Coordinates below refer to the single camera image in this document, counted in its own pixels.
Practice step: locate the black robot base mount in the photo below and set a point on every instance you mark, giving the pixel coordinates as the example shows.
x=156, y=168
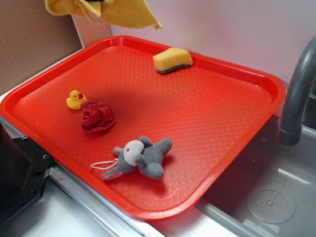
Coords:
x=24, y=168

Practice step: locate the yellow sponge with grey pad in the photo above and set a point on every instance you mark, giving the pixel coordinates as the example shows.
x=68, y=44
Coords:
x=172, y=59

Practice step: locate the grey toy faucet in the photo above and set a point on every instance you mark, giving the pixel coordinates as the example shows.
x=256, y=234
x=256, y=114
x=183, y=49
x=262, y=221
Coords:
x=300, y=104

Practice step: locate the red plastic tray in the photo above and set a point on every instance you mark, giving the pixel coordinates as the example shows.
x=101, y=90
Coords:
x=210, y=111

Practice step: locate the yellow terry cloth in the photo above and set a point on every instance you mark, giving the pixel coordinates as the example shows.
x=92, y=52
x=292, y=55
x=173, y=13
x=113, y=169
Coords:
x=134, y=14

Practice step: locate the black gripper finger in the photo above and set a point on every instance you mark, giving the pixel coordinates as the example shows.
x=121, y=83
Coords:
x=95, y=0

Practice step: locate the brown cardboard panel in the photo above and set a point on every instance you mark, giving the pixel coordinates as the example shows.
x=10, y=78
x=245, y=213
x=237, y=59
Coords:
x=32, y=39

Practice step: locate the grey plush bunny toy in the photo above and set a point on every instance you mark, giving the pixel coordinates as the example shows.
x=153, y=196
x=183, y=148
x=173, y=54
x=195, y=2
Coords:
x=140, y=154

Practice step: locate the crumpled red cloth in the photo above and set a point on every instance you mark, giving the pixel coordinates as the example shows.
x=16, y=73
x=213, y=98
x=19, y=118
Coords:
x=97, y=117

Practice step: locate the yellow rubber duck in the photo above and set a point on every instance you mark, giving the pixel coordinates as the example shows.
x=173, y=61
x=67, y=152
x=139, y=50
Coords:
x=75, y=100

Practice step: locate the grey toy sink basin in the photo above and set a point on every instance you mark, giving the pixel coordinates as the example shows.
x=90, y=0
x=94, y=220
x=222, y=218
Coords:
x=269, y=190

